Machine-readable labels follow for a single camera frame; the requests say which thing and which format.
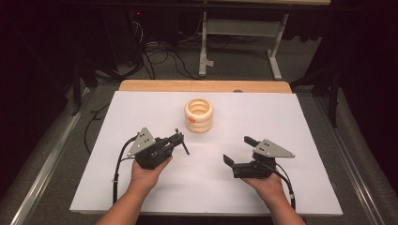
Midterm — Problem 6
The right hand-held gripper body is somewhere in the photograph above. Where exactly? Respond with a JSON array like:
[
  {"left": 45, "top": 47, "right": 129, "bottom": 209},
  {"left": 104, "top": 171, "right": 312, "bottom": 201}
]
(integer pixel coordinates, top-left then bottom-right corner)
[{"left": 232, "top": 139, "right": 296, "bottom": 180}]

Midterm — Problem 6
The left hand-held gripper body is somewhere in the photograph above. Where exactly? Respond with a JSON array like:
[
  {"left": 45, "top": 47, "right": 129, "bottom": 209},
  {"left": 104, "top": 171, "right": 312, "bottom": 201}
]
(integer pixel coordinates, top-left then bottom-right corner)
[{"left": 127, "top": 127, "right": 175, "bottom": 171}]

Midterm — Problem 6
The cream ribbed pen holder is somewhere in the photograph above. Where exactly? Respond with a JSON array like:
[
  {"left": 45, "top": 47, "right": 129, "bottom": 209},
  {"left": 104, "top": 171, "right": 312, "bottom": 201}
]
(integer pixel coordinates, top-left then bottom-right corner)
[{"left": 183, "top": 97, "right": 214, "bottom": 134}]

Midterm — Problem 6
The person's left hand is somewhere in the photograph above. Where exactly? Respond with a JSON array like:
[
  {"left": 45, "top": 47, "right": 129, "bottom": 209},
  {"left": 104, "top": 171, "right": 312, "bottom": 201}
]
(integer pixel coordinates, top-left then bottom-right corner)
[{"left": 129, "top": 156, "right": 174, "bottom": 197}]

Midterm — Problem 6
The person's right hand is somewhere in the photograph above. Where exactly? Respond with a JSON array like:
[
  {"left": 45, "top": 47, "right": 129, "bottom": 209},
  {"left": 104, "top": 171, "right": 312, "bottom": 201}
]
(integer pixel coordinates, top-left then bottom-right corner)
[{"left": 242, "top": 172, "right": 287, "bottom": 210}]

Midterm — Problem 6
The white board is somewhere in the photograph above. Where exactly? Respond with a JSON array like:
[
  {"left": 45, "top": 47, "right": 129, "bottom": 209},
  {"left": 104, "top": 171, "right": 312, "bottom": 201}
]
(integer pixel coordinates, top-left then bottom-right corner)
[{"left": 69, "top": 90, "right": 344, "bottom": 218}]

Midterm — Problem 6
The wooden table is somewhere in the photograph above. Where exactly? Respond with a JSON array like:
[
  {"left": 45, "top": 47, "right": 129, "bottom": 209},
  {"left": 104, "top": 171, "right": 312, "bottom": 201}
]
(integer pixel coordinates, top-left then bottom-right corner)
[{"left": 118, "top": 79, "right": 294, "bottom": 94}]

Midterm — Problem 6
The black metal stand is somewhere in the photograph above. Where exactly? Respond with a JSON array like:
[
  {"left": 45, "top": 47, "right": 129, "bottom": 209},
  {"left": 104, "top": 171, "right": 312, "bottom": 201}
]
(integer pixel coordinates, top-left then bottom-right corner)
[
  {"left": 70, "top": 59, "right": 99, "bottom": 117},
  {"left": 289, "top": 67, "right": 341, "bottom": 128}
]

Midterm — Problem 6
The dark equipment with red light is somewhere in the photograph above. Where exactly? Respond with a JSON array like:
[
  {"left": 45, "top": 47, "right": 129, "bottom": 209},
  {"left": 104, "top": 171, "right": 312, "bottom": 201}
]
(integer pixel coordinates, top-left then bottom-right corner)
[{"left": 102, "top": 7, "right": 148, "bottom": 73}]

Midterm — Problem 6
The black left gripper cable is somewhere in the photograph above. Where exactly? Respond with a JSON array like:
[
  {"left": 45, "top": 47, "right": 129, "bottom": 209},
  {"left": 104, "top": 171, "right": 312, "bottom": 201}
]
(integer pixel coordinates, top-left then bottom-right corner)
[{"left": 112, "top": 133, "right": 141, "bottom": 205}]

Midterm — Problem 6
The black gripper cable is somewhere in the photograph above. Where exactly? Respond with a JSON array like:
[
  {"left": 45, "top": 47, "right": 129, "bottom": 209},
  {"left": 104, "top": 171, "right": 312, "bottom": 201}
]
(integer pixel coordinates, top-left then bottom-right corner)
[
  {"left": 112, "top": 133, "right": 141, "bottom": 205},
  {"left": 266, "top": 161, "right": 297, "bottom": 211}
]

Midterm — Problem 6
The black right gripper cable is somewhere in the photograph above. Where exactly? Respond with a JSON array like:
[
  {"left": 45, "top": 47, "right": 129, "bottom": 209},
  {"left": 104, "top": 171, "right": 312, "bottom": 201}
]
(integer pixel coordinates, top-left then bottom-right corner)
[{"left": 266, "top": 161, "right": 297, "bottom": 211}]

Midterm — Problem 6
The black floor cable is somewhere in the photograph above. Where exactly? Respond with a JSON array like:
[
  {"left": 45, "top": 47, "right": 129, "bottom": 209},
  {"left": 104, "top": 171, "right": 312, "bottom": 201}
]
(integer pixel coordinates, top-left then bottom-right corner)
[{"left": 83, "top": 102, "right": 111, "bottom": 156}]

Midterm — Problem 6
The bundle of black floor cables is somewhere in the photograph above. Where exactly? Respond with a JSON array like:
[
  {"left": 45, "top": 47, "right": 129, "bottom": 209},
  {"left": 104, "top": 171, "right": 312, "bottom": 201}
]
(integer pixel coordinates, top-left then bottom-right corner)
[{"left": 126, "top": 12, "right": 203, "bottom": 81}]

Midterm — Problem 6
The aluminium rail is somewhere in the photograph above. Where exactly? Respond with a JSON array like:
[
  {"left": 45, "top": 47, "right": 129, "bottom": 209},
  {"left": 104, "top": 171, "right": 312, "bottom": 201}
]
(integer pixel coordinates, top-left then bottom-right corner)
[
  {"left": 9, "top": 88, "right": 92, "bottom": 225},
  {"left": 314, "top": 97, "right": 398, "bottom": 225}
]

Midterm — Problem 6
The white metal desk frame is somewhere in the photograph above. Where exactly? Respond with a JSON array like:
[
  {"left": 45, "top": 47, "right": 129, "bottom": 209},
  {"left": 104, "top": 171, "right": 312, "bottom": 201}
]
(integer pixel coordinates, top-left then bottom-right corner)
[{"left": 198, "top": 10, "right": 290, "bottom": 81}]

